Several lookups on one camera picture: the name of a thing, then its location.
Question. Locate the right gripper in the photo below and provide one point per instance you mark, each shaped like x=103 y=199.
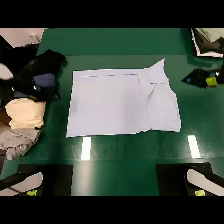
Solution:
x=201 y=77

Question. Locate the white shirt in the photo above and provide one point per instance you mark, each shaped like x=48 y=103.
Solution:
x=110 y=103

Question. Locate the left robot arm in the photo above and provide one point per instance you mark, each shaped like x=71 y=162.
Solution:
x=30 y=181

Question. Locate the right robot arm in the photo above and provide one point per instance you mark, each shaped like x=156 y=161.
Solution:
x=203 y=180

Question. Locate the dark folded garment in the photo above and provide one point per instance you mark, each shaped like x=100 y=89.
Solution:
x=208 y=45

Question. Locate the black garment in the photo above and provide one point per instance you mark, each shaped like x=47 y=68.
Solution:
x=50 y=61

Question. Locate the blue garment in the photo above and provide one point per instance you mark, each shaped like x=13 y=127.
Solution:
x=45 y=80

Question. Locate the cream garment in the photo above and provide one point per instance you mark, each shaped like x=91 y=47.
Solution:
x=26 y=113

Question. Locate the grey garment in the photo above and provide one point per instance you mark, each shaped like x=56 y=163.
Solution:
x=18 y=140

